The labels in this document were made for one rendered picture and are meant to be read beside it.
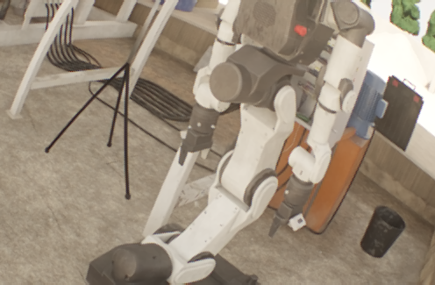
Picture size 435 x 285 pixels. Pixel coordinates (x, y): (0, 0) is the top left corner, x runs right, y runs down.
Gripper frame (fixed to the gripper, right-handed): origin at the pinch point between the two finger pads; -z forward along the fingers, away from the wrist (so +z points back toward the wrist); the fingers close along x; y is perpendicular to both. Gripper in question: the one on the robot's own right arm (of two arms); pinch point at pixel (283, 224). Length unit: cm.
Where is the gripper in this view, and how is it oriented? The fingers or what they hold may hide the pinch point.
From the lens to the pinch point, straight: 183.6
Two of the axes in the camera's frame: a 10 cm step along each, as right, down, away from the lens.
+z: 2.4, -8.4, -4.9
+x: 7.1, -1.9, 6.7
